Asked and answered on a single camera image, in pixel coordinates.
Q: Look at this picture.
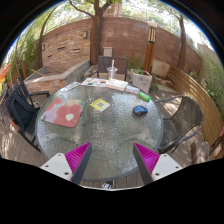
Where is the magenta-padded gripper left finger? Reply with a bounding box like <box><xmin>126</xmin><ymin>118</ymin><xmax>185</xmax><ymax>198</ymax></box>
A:
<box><xmin>39</xmin><ymin>142</ymin><xmax>93</xmax><ymax>185</ymax></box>

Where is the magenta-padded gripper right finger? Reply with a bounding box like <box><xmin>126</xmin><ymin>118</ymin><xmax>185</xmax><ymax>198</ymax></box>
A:
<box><xmin>132</xmin><ymin>142</ymin><xmax>184</xmax><ymax>186</ymax></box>

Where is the blue computer mouse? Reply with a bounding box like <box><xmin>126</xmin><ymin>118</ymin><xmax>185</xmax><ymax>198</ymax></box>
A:
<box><xmin>132</xmin><ymin>105</ymin><xmax>149</xmax><ymax>118</ymax></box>

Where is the floral print mouse pad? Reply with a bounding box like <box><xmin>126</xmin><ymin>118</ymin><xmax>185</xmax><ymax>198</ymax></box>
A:
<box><xmin>40</xmin><ymin>97</ymin><xmax>87</xmax><ymax>128</ymax></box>

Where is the grey wicker chair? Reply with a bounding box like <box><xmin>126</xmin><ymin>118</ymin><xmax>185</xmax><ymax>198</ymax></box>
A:
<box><xmin>153</xmin><ymin>95</ymin><xmax>204</xmax><ymax>155</ymax></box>

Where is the black metal chair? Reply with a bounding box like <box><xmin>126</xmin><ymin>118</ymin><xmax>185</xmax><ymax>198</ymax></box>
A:
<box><xmin>3</xmin><ymin>80</ymin><xmax>51</xmax><ymax>151</ymax></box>

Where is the yellow code card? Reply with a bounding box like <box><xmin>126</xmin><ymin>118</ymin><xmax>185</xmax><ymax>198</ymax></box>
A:
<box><xmin>89</xmin><ymin>98</ymin><xmax>111</xmax><ymax>113</ymax></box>

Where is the green wipes packet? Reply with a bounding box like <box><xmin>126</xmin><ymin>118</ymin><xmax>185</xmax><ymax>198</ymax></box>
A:
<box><xmin>138</xmin><ymin>91</ymin><xmax>152</xmax><ymax>103</ymax></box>

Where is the white number plate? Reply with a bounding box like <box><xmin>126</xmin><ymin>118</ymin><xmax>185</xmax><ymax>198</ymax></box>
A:
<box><xmin>59</xmin><ymin>81</ymin><xmax>82</xmax><ymax>94</ymax></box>

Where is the small white blue pack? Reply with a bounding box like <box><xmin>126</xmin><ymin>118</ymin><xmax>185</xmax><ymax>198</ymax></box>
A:
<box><xmin>124</xmin><ymin>85</ymin><xmax>141</xmax><ymax>95</ymax></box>

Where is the raised stone garden bed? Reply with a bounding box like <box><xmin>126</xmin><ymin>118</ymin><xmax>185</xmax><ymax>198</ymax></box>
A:
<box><xmin>23</xmin><ymin>59</ymin><xmax>91</xmax><ymax>94</ymax></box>

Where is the white stone planter box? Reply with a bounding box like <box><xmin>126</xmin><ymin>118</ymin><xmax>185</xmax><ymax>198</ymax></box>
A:
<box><xmin>129</xmin><ymin>68</ymin><xmax>153</xmax><ymax>94</ymax></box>

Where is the white flat box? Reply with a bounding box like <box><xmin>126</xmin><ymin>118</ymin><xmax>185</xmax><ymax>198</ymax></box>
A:
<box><xmin>105</xmin><ymin>78</ymin><xmax>129</xmax><ymax>93</ymax></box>

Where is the beige stone slab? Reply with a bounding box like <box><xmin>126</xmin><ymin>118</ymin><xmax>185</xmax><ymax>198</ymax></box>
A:
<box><xmin>151</xmin><ymin>59</ymin><xmax>172</xmax><ymax>80</ymax></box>

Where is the beige stone trough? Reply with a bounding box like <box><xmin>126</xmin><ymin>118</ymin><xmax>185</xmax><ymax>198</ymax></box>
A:
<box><xmin>83</xmin><ymin>64</ymin><xmax>101</xmax><ymax>79</ymax></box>

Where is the clear plastic cup with straw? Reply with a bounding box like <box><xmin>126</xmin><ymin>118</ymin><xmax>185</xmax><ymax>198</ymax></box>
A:
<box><xmin>106</xmin><ymin>59</ymin><xmax>119</xmax><ymax>81</ymax></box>

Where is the dark wooden slat chair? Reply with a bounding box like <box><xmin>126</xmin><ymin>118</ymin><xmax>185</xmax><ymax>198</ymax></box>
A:
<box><xmin>89</xmin><ymin>55</ymin><xmax>130</xmax><ymax>82</ymax></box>

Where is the thin curved tree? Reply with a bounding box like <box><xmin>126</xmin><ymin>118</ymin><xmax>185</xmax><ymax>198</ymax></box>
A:
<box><xmin>35</xmin><ymin>4</ymin><xmax>61</xmax><ymax>69</ymax></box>

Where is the slim straight tree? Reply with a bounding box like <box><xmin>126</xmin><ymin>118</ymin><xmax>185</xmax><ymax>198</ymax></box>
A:
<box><xmin>166</xmin><ymin>9</ymin><xmax>188</xmax><ymax>71</ymax></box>

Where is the thick forked tree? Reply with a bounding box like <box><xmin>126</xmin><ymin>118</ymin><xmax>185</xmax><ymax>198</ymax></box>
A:
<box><xmin>68</xmin><ymin>0</ymin><xmax>114</xmax><ymax>66</ymax></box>

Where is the wooden garden lamp post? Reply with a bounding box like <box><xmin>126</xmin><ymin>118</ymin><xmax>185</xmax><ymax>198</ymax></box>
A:
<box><xmin>143</xmin><ymin>21</ymin><xmax>158</xmax><ymax>74</ymax></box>

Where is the grey wall box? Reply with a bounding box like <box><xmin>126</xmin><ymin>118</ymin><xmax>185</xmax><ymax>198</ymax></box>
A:
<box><xmin>102</xmin><ymin>46</ymin><xmax>114</xmax><ymax>58</ymax></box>

